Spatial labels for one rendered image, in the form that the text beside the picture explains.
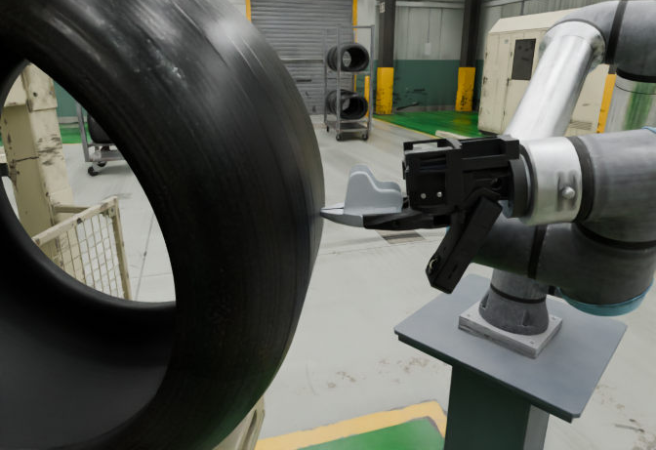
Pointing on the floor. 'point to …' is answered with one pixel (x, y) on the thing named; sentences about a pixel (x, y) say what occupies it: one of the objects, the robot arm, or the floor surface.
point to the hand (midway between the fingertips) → (332, 218)
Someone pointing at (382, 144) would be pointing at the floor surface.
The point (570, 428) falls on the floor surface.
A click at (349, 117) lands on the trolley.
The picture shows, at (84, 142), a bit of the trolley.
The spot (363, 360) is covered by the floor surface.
